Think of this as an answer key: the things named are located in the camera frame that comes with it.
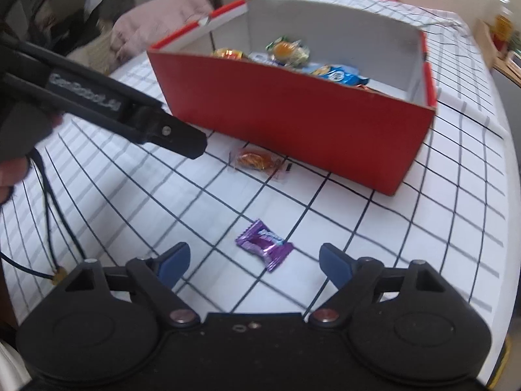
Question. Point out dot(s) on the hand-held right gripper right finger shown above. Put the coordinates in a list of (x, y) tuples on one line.
[(336, 269)]

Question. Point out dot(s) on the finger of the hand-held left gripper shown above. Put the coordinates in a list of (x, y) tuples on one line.
[(179, 136)]

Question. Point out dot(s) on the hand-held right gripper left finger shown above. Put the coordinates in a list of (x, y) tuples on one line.
[(175, 264)]

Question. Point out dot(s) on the purple candy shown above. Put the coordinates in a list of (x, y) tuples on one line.
[(264, 244)]

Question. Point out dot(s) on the orange candy clear wrapper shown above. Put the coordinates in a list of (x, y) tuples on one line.
[(254, 159)]

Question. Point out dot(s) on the red cardboard box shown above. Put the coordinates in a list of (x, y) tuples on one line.
[(305, 130)]

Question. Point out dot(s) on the person's left hand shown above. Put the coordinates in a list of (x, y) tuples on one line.
[(12, 175)]

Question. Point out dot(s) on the checkered tablecloth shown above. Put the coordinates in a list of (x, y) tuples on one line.
[(366, 232)]

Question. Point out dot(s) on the gold orange candy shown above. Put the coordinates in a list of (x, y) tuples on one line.
[(228, 53)]

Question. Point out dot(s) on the pink jacket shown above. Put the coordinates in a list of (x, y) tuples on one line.
[(163, 12)]

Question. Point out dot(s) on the white and blue packet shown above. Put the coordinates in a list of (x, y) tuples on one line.
[(260, 58)]

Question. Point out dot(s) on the orange jelly clear packet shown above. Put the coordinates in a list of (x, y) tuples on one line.
[(285, 49)]

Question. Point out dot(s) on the blue snack packet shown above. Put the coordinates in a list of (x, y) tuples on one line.
[(338, 74)]

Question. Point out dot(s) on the wooden shelf tray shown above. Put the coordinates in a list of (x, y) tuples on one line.
[(486, 36)]

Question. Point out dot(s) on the bottle of yellow liquid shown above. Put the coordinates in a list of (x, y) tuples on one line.
[(504, 24)]

